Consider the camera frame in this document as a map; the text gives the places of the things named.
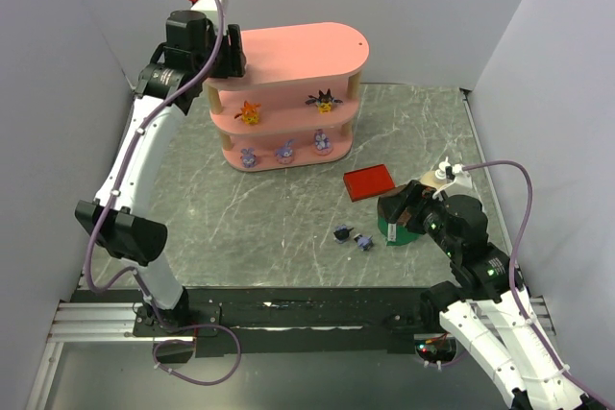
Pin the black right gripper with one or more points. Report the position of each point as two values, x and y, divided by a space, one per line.
404 208

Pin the purple black figure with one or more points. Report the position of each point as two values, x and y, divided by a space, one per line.
364 243
342 233

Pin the small purple bunny figure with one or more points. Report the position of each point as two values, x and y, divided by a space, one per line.
248 158

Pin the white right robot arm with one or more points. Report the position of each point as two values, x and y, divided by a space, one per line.
487 307

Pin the orange pikachu figure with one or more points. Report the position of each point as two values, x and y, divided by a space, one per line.
249 113

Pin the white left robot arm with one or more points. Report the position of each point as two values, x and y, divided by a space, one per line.
197 45

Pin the red flat box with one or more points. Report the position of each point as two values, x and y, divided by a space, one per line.
368 182

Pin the beige pump bottle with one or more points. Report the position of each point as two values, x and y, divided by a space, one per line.
435 175

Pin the black winged pikachu figure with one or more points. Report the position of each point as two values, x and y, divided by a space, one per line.
323 101

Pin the pink three-tier wooden shelf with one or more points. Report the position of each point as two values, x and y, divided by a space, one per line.
284 66

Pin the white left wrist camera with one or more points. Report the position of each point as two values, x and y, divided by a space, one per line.
210 9

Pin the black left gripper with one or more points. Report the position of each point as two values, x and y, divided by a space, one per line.
231 57

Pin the aluminium rail frame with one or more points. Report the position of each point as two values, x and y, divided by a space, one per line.
94 322

